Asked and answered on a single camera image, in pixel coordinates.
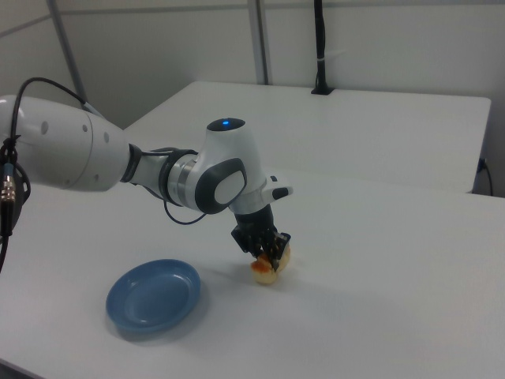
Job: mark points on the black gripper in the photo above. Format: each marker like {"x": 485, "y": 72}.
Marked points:
{"x": 254, "y": 225}

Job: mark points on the braided bread roll orange glaze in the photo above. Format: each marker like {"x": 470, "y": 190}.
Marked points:
{"x": 265, "y": 276}

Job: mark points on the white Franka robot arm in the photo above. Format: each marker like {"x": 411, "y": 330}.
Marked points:
{"x": 59, "y": 150}

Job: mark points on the blue round plate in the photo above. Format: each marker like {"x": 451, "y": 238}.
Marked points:
{"x": 154, "y": 294}

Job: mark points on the white neighbouring table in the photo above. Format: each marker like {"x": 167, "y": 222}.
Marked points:
{"x": 355, "y": 130}

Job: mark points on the grey metal partition post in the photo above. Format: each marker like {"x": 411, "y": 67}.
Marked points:
{"x": 67, "y": 47}
{"x": 261, "y": 39}

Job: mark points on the black camera pole with clamp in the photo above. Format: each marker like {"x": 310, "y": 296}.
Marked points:
{"x": 320, "y": 39}

